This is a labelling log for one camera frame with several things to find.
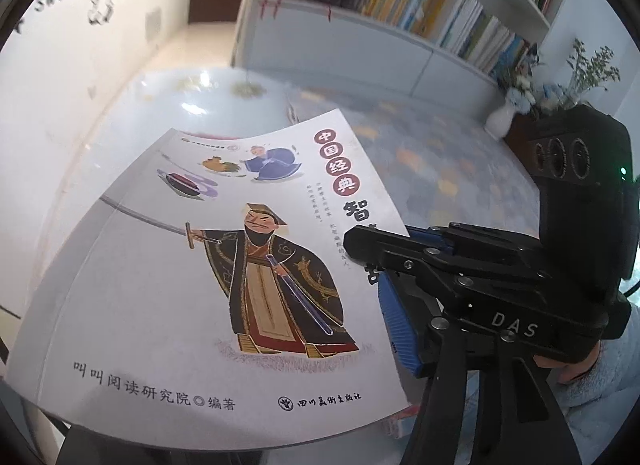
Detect fan pattern tablecloth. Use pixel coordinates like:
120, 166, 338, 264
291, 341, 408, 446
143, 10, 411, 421
285, 87, 556, 286

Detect row of white blue books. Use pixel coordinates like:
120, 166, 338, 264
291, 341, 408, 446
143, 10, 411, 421
440, 0, 532, 80

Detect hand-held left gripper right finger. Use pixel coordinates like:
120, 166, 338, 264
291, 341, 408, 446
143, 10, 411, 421
377, 270, 583, 465

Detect brown wooden cabinet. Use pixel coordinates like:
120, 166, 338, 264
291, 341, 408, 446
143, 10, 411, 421
504, 112, 546, 173

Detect black cable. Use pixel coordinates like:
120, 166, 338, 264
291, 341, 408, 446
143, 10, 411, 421
617, 272, 640, 305

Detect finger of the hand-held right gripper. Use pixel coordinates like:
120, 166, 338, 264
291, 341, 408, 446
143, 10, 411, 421
405, 221, 543, 258
342, 222, 501, 296

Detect person's right forearm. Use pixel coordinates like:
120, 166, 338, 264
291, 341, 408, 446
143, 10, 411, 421
547, 340, 640, 465

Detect blue artificial flowers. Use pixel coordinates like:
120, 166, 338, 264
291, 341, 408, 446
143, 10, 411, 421
500, 42, 563, 116

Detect white book with swordsman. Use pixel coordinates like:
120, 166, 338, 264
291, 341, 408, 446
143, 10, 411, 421
6, 107, 426, 438

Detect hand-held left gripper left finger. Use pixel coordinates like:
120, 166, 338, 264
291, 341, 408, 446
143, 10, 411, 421
55, 422, 211, 465

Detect person's right hand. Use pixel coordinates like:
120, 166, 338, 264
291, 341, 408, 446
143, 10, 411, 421
532, 342, 603, 382

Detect white vase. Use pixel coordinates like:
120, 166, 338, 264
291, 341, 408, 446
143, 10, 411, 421
486, 99, 517, 142

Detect white bookshelf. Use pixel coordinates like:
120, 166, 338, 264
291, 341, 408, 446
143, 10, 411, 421
230, 0, 574, 116

